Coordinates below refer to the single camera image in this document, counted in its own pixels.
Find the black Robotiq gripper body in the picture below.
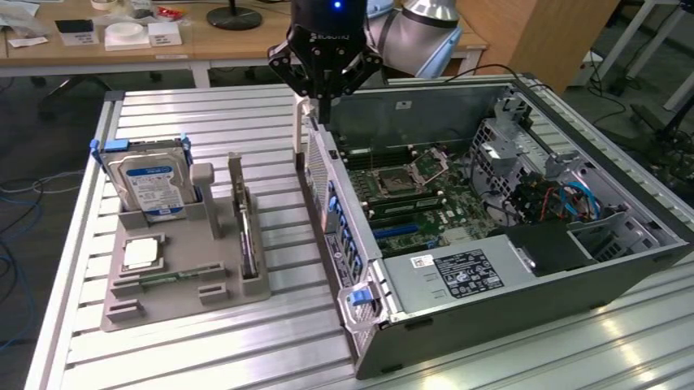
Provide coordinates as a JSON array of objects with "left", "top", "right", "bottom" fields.
[{"left": 286, "top": 0, "right": 371, "bottom": 78}]

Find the graphics card with black fan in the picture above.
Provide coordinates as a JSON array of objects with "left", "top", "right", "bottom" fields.
[{"left": 227, "top": 151, "right": 263, "bottom": 282}]

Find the wooden desk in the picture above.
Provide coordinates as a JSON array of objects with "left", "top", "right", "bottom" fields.
[{"left": 0, "top": 0, "right": 490, "bottom": 89}]

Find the black round lamp base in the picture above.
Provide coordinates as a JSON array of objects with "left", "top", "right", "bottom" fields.
[{"left": 206, "top": 5, "right": 265, "bottom": 31}]

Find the white labelled box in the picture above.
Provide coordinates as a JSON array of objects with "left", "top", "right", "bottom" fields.
[{"left": 147, "top": 21, "right": 183, "bottom": 48}]

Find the open metal socket cover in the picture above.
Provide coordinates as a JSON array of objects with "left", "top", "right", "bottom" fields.
[{"left": 411, "top": 146, "right": 453, "bottom": 175}]

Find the white box with round insert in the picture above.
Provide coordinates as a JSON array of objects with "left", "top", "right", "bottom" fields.
[{"left": 103, "top": 22, "right": 154, "bottom": 52}]

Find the CPU socket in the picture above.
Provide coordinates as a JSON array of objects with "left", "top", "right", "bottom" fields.
[{"left": 373, "top": 166, "right": 419, "bottom": 195}]

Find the wooden cabinet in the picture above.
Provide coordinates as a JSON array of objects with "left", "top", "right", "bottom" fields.
[{"left": 449, "top": 0, "right": 622, "bottom": 95}]

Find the metal disk bay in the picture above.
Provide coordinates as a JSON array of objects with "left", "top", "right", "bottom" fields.
[{"left": 469, "top": 116, "right": 550, "bottom": 193}]

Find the green motherboard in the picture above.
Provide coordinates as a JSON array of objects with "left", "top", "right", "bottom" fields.
[{"left": 333, "top": 137, "right": 512, "bottom": 258}]

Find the green RAM stick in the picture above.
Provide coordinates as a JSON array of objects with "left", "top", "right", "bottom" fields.
[
  {"left": 367, "top": 196, "right": 445, "bottom": 215},
  {"left": 137, "top": 270, "right": 201, "bottom": 286}
]

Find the black and white box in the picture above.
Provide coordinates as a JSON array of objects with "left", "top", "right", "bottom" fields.
[{"left": 54, "top": 19, "right": 102, "bottom": 47}]

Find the hard disk in blue carrier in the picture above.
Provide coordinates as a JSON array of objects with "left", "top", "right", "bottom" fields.
[{"left": 90, "top": 133, "right": 201, "bottom": 223}]

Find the blue expansion slot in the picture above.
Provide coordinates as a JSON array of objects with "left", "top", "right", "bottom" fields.
[{"left": 373, "top": 223, "right": 419, "bottom": 241}]

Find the small silver chipset heatsink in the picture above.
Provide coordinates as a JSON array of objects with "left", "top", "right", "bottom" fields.
[{"left": 441, "top": 228, "right": 474, "bottom": 248}]

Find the clear plastic bag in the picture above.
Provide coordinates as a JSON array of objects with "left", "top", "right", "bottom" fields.
[{"left": 0, "top": 1, "right": 54, "bottom": 36}]

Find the silver CPU chip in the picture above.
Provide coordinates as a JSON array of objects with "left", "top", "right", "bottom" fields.
[{"left": 122, "top": 238, "right": 163, "bottom": 270}]

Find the grey power supply unit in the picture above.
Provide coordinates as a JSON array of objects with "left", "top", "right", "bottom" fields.
[{"left": 378, "top": 235, "right": 540, "bottom": 323}]

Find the blue case latch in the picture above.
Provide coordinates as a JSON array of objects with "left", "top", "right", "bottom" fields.
[{"left": 349, "top": 285, "right": 371, "bottom": 309}]

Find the grey plastic parts rack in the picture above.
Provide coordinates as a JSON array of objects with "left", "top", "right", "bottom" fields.
[{"left": 101, "top": 161, "right": 273, "bottom": 334}]

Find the open black PC case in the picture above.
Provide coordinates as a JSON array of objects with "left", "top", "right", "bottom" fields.
[{"left": 293, "top": 72, "right": 694, "bottom": 381}]

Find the black power cable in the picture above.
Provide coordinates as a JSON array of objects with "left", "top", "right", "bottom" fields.
[{"left": 442, "top": 62, "right": 545, "bottom": 89}]

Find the red wire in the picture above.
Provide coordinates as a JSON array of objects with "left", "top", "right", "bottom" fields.
[{"left": 541, "top": 185, "right": 561, "bottom": 221}]

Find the blue wire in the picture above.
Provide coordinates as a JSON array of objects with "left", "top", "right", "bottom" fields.
[{"left": 560, "top": 181, "right": 602, "bottom": 223}]

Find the grey floor cable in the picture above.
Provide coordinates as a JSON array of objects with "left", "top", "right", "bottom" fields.
[{"left": 0, "top": 168, "right": 85, "bottom": 195}]

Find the white desk frame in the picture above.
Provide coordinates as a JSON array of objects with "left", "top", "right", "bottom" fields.
[{"left": 589, "top": 0, "right": 694, "bottom": 111}]

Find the blue floor cable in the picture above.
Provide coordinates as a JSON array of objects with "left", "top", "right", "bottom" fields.
[{"left": 0, "top": 193, "right": 46, "bottom": 351}]

